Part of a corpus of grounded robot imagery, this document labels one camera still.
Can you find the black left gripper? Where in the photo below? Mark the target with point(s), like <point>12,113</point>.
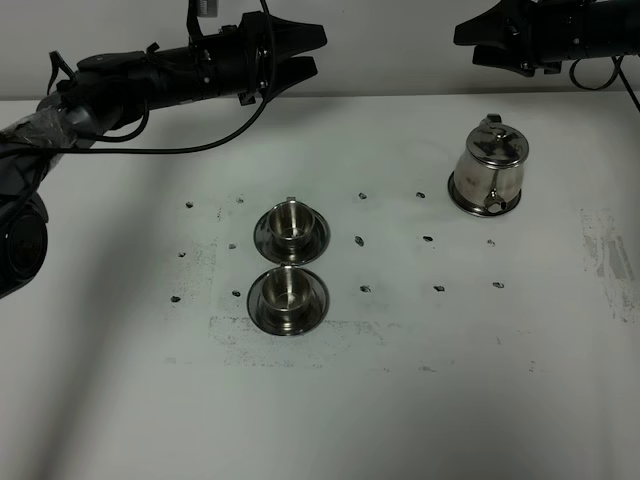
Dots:
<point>238,60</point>

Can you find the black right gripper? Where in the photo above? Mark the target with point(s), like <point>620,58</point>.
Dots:
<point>554,32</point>

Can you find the stainless steel teapot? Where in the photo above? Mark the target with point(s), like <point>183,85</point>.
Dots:
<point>491,168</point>

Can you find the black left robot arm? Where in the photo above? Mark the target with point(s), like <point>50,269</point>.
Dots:
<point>107,100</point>

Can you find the far stainless steel teacup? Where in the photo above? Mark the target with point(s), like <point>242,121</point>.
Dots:
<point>291,224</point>

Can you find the steel teapot saucer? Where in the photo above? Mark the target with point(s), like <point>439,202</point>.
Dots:
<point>480,211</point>

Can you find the far steel cup saucer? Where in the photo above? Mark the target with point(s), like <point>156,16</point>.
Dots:
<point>266,246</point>

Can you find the steel cup saucer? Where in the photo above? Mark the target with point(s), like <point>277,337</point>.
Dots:
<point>266,246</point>
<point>317,311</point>

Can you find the near steel cup saucer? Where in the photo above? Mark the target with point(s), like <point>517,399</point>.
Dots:
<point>317,311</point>

